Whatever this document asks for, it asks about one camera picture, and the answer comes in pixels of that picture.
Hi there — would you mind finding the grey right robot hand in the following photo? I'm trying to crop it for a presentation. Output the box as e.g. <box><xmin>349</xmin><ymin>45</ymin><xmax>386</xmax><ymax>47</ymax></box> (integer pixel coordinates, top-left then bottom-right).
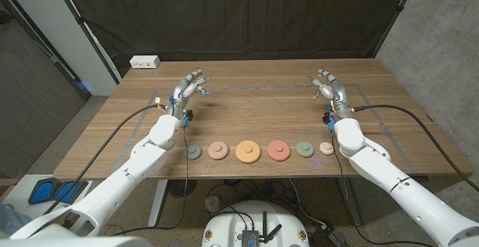
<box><xmin>307</xmin><ymin>69</ymin><xmax>355</xmax><ymax>121</ymax></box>

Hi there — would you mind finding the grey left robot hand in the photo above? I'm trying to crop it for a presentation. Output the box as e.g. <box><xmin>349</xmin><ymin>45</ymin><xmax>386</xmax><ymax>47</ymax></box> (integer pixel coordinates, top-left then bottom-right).
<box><xmin>167</xmin><ymin>69</ymin><xmax>212</xmax><ymax>119</ymax></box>

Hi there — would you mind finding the green ring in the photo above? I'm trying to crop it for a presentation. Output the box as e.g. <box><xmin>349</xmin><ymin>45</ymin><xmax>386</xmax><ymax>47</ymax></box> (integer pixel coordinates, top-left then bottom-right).
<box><xmin>295</xmin><ymin>140</ymin><xmax>315</xmax><ymax>159</ymax></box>

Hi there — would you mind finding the coral red ring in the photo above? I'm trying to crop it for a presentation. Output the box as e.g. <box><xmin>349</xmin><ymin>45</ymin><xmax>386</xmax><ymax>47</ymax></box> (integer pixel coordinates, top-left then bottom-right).
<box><xmin>266</xmin><ymin>139</ymin><xmax>291</xmax><ymax>162</ymax></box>

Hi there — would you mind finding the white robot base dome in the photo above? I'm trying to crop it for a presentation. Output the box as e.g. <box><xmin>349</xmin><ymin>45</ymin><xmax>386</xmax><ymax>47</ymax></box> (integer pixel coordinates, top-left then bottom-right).
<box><xmin>201</xmin><ymin>200</ymin><xmax>311</xmax><ymax>247</ymax></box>

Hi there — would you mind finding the white power strip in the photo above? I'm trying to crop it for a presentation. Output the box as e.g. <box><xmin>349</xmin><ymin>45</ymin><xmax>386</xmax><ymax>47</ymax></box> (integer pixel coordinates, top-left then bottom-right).
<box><xmin>129</xmin><ymin>55</ymin><xmax>161</xmax><ymax>70</ymax></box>

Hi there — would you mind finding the black backdrop curtain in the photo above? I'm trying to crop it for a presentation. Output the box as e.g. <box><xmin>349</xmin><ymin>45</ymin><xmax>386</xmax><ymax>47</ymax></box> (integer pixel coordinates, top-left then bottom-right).
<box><xmin>58</xmin><ymin>0</ymin><xmax>418</xmax><ymax>78</ymax></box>

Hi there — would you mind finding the black round floor fan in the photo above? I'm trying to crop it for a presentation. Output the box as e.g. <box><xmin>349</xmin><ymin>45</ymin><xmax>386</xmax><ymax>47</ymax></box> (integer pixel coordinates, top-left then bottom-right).
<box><xmin>167</xmin><ymin>179</ymin><xmax>198</xmax><ymax>198</ymax></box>

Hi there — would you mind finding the black backdrop stand pole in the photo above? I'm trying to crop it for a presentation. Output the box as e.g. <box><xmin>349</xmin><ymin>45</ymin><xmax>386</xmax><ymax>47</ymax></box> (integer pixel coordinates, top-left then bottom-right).
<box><xmin>49</xmin><ymin>0</ymin><xmax>121</xmax><ymax>85</ymax></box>
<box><xmin>372</xmin><ymin>0</ymin><xmax>420</xmax><ymax>59</ymax></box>

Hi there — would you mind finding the white table leg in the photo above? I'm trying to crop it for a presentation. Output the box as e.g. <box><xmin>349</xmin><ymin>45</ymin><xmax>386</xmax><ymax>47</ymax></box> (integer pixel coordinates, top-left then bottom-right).
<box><xmin>147</xmin><ymin>179</ymin><xmax>169</xmax><ymax>228</ymax></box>

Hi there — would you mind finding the grey round floor object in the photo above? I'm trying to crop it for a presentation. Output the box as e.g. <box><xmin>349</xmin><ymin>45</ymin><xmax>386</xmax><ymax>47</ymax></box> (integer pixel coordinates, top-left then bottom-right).
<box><xmin>204</xmin><ymin>195</ymin><xmax>222</xmax><ymax>213</ymax></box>

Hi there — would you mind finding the black power adapter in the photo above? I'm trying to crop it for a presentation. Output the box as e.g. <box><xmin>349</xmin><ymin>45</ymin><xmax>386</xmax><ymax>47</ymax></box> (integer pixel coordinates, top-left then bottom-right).
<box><xmin>310</xmin><ymin>224</ymin><xmax>345</xmax><ymax>247</ymax></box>

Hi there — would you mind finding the blue foot pedal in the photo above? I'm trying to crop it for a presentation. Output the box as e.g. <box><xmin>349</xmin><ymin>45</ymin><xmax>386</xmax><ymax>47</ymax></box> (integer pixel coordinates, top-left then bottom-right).
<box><xmin>55</xmin><ymin>181</ymin><xmax>89</xmax><ymax>204</ymax></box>
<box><xmin>28</xmin><ymin>178</ymin><xmax>58</xmax><ymax>205</ymax></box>

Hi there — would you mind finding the radio box with black antennas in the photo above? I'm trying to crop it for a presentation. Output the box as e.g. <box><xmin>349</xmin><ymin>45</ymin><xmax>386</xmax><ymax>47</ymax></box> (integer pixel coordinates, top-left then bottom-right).
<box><xmin>241</xmin><ymin>211</ymin><xmax>284</xmax><ymax>247</ymax></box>

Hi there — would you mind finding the white robot torso edge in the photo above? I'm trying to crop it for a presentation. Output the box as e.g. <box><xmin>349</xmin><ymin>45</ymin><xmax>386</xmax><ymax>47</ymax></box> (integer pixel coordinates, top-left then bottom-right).
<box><xmin>0</xmin><ymin>236</ymin><xmax>153</xmax><ymax>247</ymax></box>

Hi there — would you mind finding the blue jeans leg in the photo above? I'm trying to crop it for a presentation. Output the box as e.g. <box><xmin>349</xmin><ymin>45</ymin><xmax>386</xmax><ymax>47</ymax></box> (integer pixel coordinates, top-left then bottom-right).
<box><xmin>0</xmin><ymin>204</ymin><xmax>33</xmax><ymax>237</ymax></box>

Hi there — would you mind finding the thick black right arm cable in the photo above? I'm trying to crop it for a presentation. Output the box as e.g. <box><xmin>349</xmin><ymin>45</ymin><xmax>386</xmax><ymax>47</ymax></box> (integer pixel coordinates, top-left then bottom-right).
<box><xmin>351</xmin><ymin>103</ymin><xmax>479</xmax><ymax>194</ymax></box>

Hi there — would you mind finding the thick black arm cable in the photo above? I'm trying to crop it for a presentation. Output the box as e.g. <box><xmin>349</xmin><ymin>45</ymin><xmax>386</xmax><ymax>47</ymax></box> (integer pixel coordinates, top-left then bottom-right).
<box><xmin>43</xmin><ymin>103</ymin><xmax>169</xmax><ymax>216</ymax></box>
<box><xmin>351</xmin><ymin>103</ymin><xmax>479</xmax><ymax>194</ymax></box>

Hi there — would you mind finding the small beige ring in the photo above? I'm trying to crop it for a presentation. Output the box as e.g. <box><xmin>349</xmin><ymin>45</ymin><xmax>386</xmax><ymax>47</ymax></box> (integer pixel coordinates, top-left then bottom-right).
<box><xmin>319</xmin><ymin>141</ymin><xmax>335</xmax><ymax>156</ymax></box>

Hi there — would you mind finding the small dark grey ring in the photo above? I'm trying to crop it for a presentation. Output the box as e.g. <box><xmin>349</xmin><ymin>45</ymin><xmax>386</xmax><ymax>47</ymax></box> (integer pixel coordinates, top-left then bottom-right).
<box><xmin>185</xmin><ymin>144</ymin><xmax>203</xmax><ymax>161</ymax></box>

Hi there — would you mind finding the light pink ring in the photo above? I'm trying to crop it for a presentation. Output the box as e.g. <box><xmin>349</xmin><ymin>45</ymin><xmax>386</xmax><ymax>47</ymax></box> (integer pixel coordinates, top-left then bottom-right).
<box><xmin>207</xmin><ymin>141</ymin><xmax>230</xmax><ymax>161</ymax></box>

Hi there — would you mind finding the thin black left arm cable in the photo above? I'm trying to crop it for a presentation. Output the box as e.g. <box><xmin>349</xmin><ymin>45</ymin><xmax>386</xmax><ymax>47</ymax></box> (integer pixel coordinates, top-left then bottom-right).
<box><xmin>110</xmin><ymin>125</ymin><xmax>191</xmax><ymax>237</ymax></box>

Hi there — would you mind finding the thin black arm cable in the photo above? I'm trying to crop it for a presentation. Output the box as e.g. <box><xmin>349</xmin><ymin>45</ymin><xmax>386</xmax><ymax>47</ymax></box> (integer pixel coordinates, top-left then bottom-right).
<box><xmin>329</xmin><ymin>129</ymin><xmax>435</xmax><ymax>247</ymax></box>
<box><xmin>110</xmin><ymin>125</ymin><xmax>191</xmax><ymax>237</ymax></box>

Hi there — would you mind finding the large orange base ring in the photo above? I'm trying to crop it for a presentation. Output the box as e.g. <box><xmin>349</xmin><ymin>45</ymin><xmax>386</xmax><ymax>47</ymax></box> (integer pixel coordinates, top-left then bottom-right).
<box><xmin>235</xmin><ymin>139</ymin><xmax>262</xmax><ymax>165</ymax></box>

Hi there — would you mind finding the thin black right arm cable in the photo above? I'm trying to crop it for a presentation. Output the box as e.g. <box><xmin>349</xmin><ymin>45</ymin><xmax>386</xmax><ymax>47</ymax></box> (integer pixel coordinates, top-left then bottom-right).
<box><xmin>329</xmin><ymin>129</ymin><xmax>435</xmax><ymax>247</ymax></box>

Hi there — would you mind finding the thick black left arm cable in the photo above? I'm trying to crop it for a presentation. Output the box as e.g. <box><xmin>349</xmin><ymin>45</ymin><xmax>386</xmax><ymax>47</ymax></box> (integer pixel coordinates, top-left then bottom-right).
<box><xmin>43</xmin><ymin>103</ymin><xmax>169</xmax><ymax>216</ymax></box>

